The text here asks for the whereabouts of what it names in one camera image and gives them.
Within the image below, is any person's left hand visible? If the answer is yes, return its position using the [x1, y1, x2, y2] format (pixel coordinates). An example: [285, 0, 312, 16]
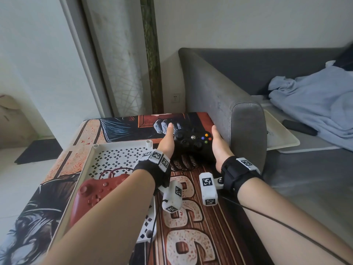
[157, 123, 176, 159]

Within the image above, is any person's right hand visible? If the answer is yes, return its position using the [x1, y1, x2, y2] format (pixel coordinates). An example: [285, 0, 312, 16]
[211, 125, 235, 173]

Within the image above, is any black game controller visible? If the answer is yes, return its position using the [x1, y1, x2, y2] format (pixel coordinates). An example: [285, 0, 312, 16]
[173, 128, 214, 163]

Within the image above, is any white perforated plastic tray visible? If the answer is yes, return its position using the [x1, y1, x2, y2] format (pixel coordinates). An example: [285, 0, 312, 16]
[47, 139, 158, 257]

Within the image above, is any red game controller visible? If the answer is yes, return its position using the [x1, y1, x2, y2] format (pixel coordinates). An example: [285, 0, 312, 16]
[69, 173, 130, 228]

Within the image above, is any person's right forearm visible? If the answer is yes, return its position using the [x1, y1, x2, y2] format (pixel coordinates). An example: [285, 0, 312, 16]
[237, 177, 353, 265]

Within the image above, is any person's left forearm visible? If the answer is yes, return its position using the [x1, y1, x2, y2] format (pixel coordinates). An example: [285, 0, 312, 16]
[41, 169, 156, 265]

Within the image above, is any cream flat board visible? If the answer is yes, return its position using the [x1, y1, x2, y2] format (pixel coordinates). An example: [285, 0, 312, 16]
[260, 109, 300, 151]

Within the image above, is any grey fabric sofa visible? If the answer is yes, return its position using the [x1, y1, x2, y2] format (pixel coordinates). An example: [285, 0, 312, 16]
[178, 46, 353, 246]

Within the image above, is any black remote control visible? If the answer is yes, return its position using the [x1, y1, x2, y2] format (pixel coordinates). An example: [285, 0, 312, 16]
[282, 119, 318, 137]

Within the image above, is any dark green pole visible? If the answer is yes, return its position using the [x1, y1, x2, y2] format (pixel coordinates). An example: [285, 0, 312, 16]
[140, 0, 165, 115]

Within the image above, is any printed illustrated desk mat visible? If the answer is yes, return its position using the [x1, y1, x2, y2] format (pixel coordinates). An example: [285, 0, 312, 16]
[0, 112, 272, 265]

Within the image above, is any light blue blanket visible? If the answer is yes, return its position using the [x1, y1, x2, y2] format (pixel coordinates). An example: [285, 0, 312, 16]
[268, 60, 353, 152]

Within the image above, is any dark floor mat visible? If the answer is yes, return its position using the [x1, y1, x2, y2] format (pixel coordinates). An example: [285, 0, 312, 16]
[14, 139, 63, 165]

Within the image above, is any black cushion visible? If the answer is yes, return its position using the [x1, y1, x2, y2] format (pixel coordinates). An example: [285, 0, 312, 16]
[332, 44, 353, 71]

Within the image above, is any black right wrist strap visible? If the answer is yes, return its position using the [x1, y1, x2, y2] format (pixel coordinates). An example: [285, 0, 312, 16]
[220, 156, 264, 198]

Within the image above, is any black wrist strap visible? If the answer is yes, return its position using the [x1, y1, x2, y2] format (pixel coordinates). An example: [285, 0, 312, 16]
[220, 156, 264, 198]
[133, 149, 172, 191]

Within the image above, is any black left wrist strap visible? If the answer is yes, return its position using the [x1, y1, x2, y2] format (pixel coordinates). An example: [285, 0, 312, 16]
[133, 149, 172, 191]

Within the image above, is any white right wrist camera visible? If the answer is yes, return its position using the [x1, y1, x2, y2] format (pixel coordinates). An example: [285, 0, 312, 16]
[199, 172, 223, 206]

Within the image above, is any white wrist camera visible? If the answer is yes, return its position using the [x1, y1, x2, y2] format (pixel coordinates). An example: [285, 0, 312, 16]
[199, 172, 223, 206]
[162, 180, 183, 213]

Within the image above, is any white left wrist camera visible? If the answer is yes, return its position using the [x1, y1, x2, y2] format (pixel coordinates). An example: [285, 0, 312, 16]
[162, 180, 183, 213]

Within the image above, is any black left camera cable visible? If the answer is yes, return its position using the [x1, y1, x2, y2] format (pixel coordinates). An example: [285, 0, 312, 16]
[145, 187, 169, 265]

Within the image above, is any grey door frame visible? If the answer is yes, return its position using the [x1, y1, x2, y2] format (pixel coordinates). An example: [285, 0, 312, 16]
[58, 0, 114, 119]

